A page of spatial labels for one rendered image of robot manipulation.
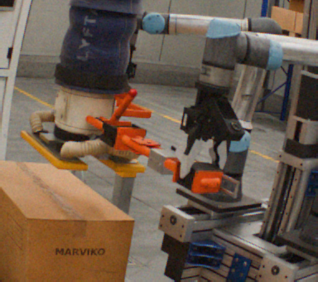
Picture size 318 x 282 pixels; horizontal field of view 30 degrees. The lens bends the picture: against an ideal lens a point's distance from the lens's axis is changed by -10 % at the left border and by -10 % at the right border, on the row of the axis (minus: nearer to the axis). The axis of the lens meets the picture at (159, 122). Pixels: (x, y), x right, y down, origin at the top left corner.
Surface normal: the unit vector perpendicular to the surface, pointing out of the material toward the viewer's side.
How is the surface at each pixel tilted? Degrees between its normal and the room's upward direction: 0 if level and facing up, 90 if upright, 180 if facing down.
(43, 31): 90
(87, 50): 75
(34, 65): 90
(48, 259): 90
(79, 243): 90
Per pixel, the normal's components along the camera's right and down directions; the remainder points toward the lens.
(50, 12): 0.61, 0.25
